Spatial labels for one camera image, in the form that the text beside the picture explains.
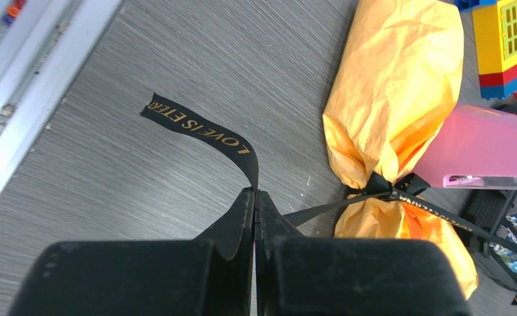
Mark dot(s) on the blue toy block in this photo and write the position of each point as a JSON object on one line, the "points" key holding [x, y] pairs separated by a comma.
{"points": [[466, 5]]}

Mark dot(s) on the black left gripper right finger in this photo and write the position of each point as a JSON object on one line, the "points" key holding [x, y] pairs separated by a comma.
{"points": [[297, 275]]}

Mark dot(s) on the pink metronome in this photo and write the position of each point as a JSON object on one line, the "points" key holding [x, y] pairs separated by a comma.
{"points": [[476, 148]]}

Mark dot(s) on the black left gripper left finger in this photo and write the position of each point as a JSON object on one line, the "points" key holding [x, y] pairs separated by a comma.
{"points": [[207, 275]]}

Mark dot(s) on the black printed ribbon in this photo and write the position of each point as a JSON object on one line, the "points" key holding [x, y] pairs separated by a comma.
{"points": [[179, 119]]}

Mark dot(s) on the orange flower bouquet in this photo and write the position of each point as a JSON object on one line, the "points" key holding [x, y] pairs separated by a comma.
{"points": [[399, 78]]}

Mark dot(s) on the black open poker case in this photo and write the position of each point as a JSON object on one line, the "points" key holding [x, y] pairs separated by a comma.
{"points": [[495, 211]]}

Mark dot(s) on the yellow toy block house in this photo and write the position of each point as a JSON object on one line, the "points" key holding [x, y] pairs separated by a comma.
{"points": [[495, 34]]}

